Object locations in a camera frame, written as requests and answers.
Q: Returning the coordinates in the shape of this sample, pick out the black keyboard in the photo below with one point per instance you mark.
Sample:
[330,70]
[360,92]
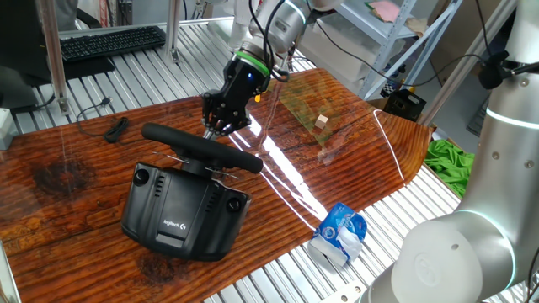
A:
[109,42]

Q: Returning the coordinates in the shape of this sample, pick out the white flat board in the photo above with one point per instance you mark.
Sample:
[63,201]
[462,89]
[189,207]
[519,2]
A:
[238,38]

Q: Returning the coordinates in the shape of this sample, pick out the wood grain table mat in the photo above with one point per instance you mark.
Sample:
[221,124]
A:
[84,189]

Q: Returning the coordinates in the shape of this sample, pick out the translucent plastic boxes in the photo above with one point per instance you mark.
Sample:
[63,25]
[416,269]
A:
[337,46]

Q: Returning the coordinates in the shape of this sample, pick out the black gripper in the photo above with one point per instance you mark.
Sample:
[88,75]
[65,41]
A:
[244,82]

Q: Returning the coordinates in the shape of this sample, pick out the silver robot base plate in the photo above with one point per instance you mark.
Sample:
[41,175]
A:
[347,294]

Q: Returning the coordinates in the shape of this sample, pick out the black steering wheel base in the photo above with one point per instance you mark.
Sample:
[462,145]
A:
[185,210]

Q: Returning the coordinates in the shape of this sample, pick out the black desk pad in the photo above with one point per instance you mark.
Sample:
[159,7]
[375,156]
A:
[92,67]

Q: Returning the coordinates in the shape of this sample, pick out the aluminium frame crossbar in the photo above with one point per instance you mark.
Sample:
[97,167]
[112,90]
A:
[126,27]

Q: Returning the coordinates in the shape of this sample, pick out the small wooden cube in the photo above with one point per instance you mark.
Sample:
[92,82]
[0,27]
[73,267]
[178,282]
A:
[321,122]

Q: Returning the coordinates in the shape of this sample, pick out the aluminium frame strut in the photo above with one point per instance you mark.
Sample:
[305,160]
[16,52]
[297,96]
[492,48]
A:
[53,50]
[172,25]
[447,84]
[5,282]

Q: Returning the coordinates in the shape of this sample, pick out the checkered small board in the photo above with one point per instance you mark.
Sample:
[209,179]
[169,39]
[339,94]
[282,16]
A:
[387,89]

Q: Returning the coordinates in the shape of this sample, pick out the grey office chair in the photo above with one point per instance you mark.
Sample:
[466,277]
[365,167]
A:
[67,12]

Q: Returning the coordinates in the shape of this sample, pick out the blue tissue pack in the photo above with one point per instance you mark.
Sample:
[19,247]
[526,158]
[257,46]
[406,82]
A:
[337,227]

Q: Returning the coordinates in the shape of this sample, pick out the beige crumpled paper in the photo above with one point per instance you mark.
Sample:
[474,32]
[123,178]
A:
[417,26]

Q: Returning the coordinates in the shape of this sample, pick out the pink cloth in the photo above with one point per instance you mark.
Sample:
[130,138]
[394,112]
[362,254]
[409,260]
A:
[385,10]

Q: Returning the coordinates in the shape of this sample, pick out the red white striped pole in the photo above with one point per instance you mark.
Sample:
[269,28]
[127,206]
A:
[104,12]

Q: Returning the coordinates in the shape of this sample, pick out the green cloth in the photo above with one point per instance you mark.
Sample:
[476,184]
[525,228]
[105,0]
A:
[446,164]

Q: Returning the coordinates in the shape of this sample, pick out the black racing steering wheel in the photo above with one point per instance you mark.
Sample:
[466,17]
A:
[189,143]

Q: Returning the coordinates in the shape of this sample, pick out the black monitor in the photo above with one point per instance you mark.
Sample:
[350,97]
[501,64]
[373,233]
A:
[21,50]

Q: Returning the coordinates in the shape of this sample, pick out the grey metal shelf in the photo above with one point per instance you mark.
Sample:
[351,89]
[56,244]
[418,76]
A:
[381,37]

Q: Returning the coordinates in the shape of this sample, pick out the black plastic crate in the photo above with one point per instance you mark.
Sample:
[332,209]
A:
[404,107]

